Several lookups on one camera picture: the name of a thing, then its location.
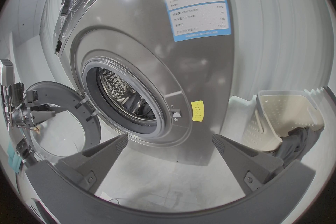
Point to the cream laundry basket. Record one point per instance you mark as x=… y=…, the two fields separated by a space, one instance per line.
x=283 y=112

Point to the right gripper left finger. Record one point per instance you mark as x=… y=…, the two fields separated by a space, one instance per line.
x=102 y=157

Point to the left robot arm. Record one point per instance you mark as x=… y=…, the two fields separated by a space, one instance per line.
x=16 y=116

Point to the grey washing machine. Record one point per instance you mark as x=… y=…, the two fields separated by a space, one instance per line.
x=157 y=47

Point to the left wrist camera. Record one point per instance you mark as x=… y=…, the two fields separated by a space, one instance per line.
x=32 y=96

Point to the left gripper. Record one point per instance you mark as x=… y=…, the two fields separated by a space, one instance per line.
x=26 y=115

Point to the washing machine door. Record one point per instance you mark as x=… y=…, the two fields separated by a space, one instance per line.
x=59 y=91

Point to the heap of dark clothes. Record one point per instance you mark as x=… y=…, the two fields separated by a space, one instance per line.
x=296 y=144

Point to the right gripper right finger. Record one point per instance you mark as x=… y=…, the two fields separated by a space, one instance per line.
x=241 y=160

